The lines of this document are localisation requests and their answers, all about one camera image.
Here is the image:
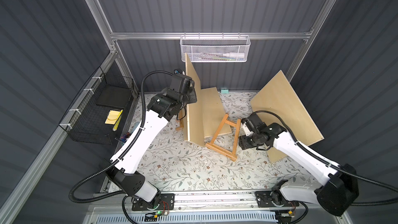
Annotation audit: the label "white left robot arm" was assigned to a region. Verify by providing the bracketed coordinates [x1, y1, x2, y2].
[106, 73, 198, 208]

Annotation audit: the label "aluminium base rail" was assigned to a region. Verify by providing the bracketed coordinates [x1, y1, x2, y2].
[90, 188, 343, 215]

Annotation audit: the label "white tube in basket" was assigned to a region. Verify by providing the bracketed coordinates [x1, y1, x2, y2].
[222, 52, 246, 60]

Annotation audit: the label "wooden easel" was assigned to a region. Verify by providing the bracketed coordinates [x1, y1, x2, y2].
[205, 113, 242, 162]
[176, 118, 183, 131]

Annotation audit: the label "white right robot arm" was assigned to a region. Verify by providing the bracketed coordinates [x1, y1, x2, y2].
[238, 113, 359, 216]

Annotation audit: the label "black tray in basket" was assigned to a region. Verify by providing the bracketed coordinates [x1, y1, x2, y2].
[96, 85, 131, 110]

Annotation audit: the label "white wire mesh basket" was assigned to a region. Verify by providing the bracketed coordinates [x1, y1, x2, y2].
[179, 34, 251, 63]

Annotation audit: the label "small teal box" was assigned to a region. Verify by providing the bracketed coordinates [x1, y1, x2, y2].
[220, 88, 229, 94]

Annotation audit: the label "black wire wall basket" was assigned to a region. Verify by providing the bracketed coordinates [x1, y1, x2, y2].
[59, 68, 135, 145]

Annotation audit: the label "large plywood board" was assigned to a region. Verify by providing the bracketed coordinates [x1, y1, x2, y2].
[250, 71, 324, 146]

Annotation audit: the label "pink cup with markers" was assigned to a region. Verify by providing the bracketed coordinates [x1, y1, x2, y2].
[120, 132, 131, 144]

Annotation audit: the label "yellow sticky note pad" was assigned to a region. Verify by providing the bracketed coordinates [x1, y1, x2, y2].
[105, 110, 123, 125]

